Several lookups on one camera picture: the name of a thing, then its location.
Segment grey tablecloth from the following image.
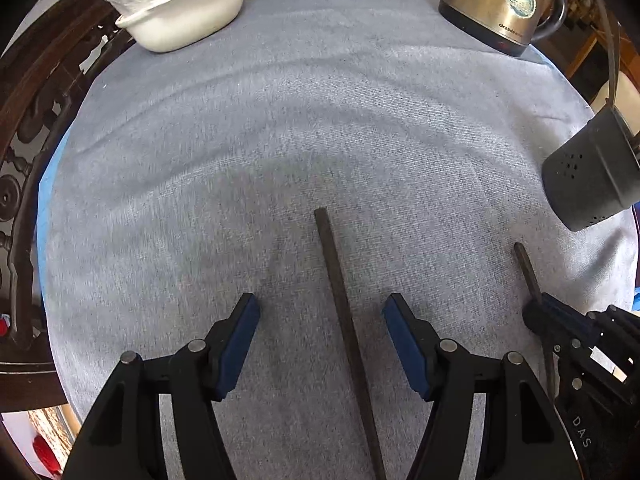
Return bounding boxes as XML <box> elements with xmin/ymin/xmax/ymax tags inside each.
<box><xmin>37</xmin><ymin>0</ymin><xmax>640</xmax><ymax>480</ymax></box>

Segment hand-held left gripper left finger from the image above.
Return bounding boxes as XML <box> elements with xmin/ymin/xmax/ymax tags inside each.
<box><xmin>60</xmin><ymin>292</ymin><xmax>262</xmax><ymax>480</ymax></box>

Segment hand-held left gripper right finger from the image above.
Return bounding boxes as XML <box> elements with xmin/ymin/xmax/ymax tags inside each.
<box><xmin>382</xmin><ymin>292</ymin><xmax>583</xmax><ymax>480</ymax></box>

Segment white plastic basin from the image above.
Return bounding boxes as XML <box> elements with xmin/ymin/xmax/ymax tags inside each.
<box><xmin>115</xmin><ymin>0</ymin><xmax>248</xmax><ymax>53</ymax></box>

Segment dark wooden chopstick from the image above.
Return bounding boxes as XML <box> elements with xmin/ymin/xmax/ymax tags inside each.
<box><xmin>513</xmin><ymin>241</ymin><xmax>558</xmax><ymax>403</ymax></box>
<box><xmin>314</xmin><ymin>208</ymin><xmax>388</xmax><ymax>480</ymax></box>

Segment gold electric kettle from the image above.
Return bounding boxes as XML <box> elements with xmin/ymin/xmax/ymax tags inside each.
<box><xmin>438</xmin><ymin>0</ymin><xmax>568</xmax><ymax>57</ymax></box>

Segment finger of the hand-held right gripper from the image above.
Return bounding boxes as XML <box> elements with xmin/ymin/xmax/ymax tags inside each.
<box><xmin>522</xmin><ymin>301</ymin><xmax>585</xmax><ymax>357</ymax></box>
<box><xmin>542</xmin><ymin>293</ymin><xmax>640</xmax><ymax>342</ymax></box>

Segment black perforated chopstick holder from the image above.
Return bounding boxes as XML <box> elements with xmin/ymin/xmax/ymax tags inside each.
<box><xmin>541</xmin><ymin>105</ymin><xmax>640</xmax><ymax>232</ymax></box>

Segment carved dark wooden chair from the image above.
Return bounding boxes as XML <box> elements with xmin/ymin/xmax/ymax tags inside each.
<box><xmin>0</xmin><ymin>0</ymin><xmax>136</xmax><ymax>406</ymax></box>

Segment blue underlay cloth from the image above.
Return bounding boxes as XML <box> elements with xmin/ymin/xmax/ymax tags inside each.
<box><xmin>37</xmin><ymin>125</ymin><xmax>71</xmax><ymax>321</ymax></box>

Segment red object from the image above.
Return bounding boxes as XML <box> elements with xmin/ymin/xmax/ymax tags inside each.
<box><xmin>32</xmin><ymin>435</ymin><xmax>57</xmax><ymax>467</ymax></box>

